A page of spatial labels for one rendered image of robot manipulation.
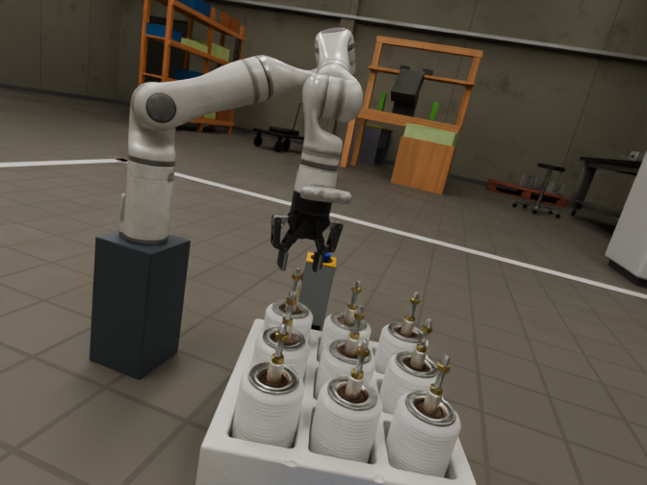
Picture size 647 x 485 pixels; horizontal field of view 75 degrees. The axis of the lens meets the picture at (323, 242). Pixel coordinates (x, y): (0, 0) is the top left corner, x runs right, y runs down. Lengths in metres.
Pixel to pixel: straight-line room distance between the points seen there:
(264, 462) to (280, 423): 0.05
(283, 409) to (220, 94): 0.62
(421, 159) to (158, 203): 5.06
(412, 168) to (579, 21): 5.03
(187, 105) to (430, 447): 0.74
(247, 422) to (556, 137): 9.16
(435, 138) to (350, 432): 5.33
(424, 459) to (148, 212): 0.69
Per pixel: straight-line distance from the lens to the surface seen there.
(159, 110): 0.91
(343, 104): 0.75
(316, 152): 0.75
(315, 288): 0.99
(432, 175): 5.81
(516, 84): 9.50
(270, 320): 0.84
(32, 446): 0.95
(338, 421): 0.64
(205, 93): 0.93
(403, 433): 0.68
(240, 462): 0.66
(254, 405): 0.64
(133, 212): 0.96
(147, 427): 0.95
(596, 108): 9.71
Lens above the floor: 0.62
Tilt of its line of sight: 16 degrees down
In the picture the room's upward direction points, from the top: 12 degrees clockwise
